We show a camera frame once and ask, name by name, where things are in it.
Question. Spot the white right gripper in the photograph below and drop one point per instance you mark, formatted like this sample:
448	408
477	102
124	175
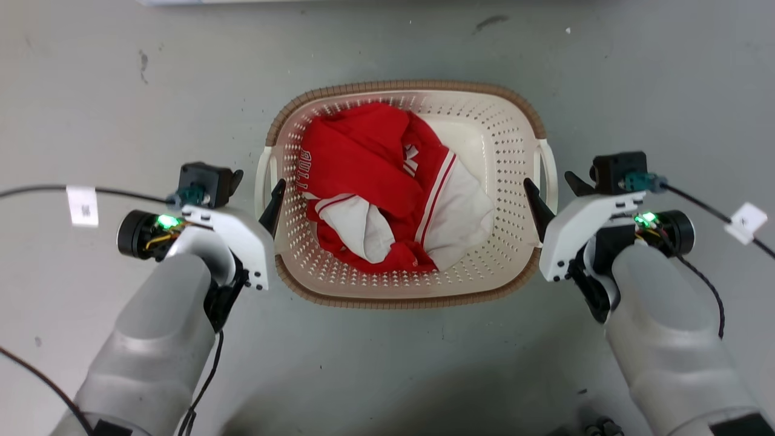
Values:
575	230

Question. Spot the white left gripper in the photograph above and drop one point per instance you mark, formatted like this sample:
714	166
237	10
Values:
248	239

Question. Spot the cream laundry basket brown rim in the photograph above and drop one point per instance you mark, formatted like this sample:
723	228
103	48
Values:
508	181

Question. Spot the dark robot base part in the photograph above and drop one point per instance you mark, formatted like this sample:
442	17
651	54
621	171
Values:
596	427

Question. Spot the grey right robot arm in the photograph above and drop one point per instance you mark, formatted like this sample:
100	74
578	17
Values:
666	327

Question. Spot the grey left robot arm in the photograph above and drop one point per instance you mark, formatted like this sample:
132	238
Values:
157	327

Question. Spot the red and white garment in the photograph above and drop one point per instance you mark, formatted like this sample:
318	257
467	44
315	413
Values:
363	163

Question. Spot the white tag with code print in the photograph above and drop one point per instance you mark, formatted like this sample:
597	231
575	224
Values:
82	206

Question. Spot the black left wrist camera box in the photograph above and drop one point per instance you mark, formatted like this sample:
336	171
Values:
203	181

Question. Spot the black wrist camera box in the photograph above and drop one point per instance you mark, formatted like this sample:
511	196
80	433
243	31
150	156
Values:
620	169
203	181

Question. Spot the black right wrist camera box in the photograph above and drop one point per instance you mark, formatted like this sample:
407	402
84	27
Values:
620	169

